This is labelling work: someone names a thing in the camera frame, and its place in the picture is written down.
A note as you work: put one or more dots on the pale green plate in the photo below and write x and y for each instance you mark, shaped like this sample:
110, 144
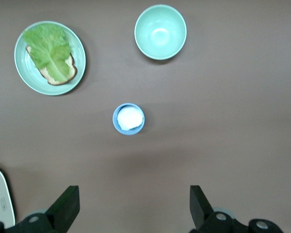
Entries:
26, 72

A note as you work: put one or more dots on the pale green bowl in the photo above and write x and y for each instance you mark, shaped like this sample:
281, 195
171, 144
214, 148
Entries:
160, 31

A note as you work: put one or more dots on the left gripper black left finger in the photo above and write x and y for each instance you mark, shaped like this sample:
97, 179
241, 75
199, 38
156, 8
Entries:
63, 211

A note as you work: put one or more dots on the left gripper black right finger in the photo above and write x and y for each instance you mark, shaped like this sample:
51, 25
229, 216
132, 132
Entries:
201, 211

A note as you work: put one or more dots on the green lettuce leaf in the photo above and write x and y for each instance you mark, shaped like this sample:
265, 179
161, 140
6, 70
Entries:
51, 48

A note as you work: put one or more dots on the blue plastic cup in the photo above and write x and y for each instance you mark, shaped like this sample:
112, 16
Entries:
128, 119

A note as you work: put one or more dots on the toast bread slice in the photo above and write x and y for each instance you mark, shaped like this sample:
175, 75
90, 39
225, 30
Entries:
71, 70

